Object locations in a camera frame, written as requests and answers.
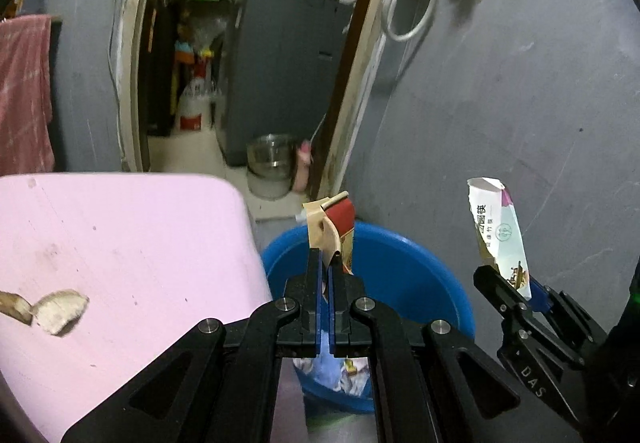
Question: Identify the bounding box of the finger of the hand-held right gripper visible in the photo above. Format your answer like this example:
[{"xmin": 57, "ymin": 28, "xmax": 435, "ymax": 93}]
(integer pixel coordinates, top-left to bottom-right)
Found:
[
  {"xmin": 473, "ymin": 265, "xmax": 532, "ymax": 354},
  {"xmin": 530, "ymin": 275, "xmax": 608, "ymax": 366}
]

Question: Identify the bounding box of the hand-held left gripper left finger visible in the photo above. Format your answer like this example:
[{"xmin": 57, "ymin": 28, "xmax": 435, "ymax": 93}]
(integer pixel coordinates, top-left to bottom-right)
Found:
[{"xmin": 60, "ymin": 247, "xmax": 323, "ymax": 443}]

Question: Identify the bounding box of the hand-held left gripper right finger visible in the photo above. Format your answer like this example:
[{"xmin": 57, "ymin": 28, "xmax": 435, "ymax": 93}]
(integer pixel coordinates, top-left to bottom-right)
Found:
[{"xmin": 327, "ymin": 255, "xmax": 586, "ymax": 443}]

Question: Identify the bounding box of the white paper chopstick packet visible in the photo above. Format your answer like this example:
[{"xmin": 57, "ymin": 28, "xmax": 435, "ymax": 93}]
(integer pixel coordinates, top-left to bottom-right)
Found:
[{"xmin": 466, "ymin": 177, "xmax": 532, "ymax": 301}]

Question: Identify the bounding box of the blue plastic basin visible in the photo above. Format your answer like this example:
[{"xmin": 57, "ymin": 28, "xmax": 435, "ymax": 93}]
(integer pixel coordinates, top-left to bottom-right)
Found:
[{"xmin": 261, "ymin": 222, "xmax": 476, "ymax": 416}]

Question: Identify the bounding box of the white blue plastic wrapper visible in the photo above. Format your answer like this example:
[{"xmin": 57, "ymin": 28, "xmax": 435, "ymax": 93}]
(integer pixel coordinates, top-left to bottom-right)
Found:
[{"xmin": 340, "ymin": 373, "xmax": 372, "ymax": 398}]

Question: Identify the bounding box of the red beige torn carton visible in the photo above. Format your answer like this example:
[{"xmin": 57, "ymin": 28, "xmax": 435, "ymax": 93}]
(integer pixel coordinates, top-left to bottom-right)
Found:
[{"xmin": 302, "ymin": 191, "xmax": 357, "ymax": 276}]

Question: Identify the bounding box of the white plastic container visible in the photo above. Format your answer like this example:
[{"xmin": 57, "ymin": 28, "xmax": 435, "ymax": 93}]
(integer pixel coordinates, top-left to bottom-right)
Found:
[{"xmin": 247, "ymin": 170, "xmax": 293, "ymax": 200}]

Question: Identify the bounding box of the pink bottle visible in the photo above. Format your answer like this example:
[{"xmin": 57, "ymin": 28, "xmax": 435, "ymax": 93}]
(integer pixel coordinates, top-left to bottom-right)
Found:
[{"xmin": 294, "ymin": 140, "xmax": 313, "ymax": 192}]

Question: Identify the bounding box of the steel pot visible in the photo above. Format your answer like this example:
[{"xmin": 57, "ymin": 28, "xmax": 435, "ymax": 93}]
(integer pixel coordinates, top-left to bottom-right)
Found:
[{"xmin": 247, "ymin": 134, "xmax": 297, "ymax": 176}]

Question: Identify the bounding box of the pink floral tablecloth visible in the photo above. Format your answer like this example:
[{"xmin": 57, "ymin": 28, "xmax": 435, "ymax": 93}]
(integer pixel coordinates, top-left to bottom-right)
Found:
[{"xmin": 0, "ymin": 173, "xmax": 273, "ymax": 443}]

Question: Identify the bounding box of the white bottle red label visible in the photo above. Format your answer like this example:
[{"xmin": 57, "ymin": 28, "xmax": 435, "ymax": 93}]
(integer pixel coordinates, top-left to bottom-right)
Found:
[{"xmin": 174, "ymin": 73, "xmax": 221, "ymax": 134}]

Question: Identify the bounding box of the grey refrigerator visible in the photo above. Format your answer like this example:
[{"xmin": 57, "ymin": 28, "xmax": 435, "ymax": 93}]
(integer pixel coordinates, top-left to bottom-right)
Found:
[{"xmin": 216, "ymin": 0, "xmax": 356, "ymax": 167}]

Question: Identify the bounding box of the colourful plastic toy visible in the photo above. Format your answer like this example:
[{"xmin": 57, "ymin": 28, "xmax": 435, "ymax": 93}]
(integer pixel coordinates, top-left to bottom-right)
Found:
[{"xmin": 175, "ymin": 40, "xmax": 213, "ymax": 66}]

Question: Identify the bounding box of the pink checked cloth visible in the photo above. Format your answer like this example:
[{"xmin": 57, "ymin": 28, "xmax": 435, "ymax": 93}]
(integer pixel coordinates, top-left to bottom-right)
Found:
[{"xmin": 0, "ymin": 14, "xmax": 55, "ymax": 176}]

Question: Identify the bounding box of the wooden door frame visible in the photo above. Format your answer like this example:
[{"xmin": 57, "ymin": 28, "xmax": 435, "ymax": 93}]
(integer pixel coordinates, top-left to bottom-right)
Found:
[{"xmin": 107, "ymin": 0, "xmax": 401, "ymax": 204}]

